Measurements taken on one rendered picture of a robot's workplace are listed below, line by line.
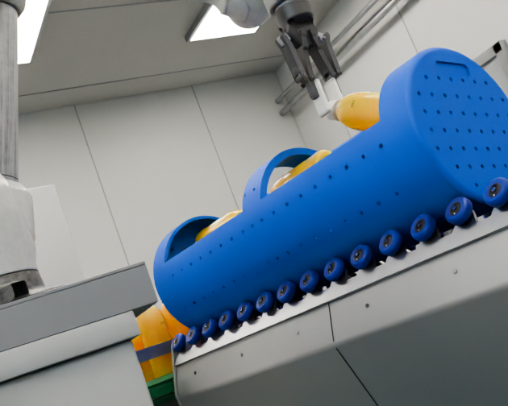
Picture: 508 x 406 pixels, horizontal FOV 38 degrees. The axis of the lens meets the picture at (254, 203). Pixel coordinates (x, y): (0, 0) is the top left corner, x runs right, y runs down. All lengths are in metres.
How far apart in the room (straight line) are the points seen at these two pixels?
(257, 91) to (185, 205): 1.48
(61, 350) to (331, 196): 0.51
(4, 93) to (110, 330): 0.60
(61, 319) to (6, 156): 0.47
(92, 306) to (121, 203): 5.26
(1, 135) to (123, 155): 5.07
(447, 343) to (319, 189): 0.33
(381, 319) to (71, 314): 0.50
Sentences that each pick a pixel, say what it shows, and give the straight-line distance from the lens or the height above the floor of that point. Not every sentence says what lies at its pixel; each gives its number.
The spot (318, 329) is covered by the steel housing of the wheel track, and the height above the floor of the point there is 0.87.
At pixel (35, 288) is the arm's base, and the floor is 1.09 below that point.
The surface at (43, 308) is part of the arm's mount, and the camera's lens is 1.13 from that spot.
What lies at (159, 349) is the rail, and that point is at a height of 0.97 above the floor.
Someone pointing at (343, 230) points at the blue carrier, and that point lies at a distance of 1.30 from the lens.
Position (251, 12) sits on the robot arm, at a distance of 1.66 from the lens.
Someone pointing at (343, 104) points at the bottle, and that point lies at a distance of 1.40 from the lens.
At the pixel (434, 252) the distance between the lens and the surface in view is 1.19.
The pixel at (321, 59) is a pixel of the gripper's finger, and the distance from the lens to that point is 1.50.
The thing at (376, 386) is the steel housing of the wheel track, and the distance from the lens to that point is 1.36.
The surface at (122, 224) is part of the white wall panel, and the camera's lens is 6.34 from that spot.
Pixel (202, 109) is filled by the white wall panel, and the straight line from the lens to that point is 7.01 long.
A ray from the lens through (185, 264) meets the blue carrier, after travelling 1.66.
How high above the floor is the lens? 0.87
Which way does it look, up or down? 11 degrees up
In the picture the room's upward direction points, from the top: 21 degrees counter-clockwise
